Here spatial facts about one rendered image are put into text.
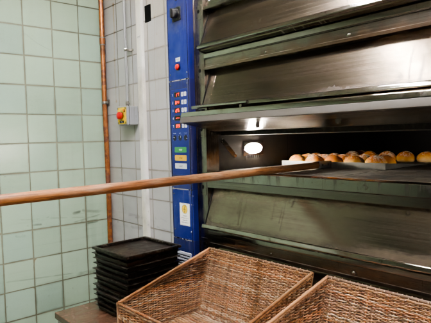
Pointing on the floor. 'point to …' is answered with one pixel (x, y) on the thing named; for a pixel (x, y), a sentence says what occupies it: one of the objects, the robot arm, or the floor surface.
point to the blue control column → (174, 30)
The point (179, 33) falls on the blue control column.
